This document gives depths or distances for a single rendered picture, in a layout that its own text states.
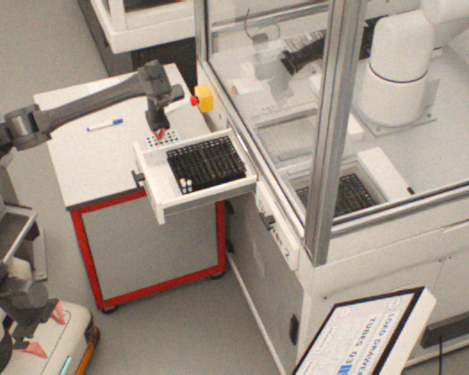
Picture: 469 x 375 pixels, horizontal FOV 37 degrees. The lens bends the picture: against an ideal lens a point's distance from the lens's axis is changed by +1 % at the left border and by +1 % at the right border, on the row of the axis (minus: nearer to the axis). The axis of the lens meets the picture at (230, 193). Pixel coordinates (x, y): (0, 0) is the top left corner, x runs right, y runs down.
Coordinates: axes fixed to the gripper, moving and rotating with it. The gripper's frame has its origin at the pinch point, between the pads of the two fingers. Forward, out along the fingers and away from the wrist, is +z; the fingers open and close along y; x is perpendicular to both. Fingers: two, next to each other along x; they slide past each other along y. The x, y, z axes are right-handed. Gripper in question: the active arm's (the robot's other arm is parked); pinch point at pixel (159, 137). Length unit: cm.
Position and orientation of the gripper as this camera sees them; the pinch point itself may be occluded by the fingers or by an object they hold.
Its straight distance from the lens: 249.8
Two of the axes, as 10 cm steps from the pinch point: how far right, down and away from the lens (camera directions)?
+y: -3.5, -6.9, 6.3
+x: -9.4, 2.6, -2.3
